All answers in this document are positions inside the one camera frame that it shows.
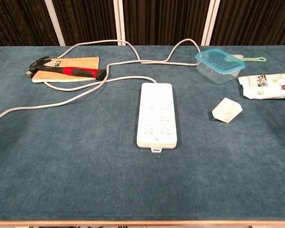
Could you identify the white plug adapter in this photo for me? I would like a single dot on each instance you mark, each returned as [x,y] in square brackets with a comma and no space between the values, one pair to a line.
[225,110]

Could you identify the white power strip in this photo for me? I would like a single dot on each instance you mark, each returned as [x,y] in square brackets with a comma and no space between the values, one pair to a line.
[156,114]

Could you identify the red black claw hammer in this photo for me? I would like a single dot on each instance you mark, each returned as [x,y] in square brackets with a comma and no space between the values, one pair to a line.
[78,71]

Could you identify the teal table cloth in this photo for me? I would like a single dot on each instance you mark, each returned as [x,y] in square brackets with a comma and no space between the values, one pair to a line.
[85,166]

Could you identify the brown spiral notebook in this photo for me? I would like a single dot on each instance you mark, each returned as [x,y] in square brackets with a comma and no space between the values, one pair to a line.
[80,63]

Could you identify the clear container blue lid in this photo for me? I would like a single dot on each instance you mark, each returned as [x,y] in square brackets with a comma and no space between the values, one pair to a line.
[218,59]

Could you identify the white printed snack bag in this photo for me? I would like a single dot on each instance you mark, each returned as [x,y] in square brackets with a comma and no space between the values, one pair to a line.
[270,85]

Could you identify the white partition frame post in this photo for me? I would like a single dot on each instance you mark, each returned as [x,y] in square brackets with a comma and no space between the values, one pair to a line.
[55,23]
[120,23]
[210,23]

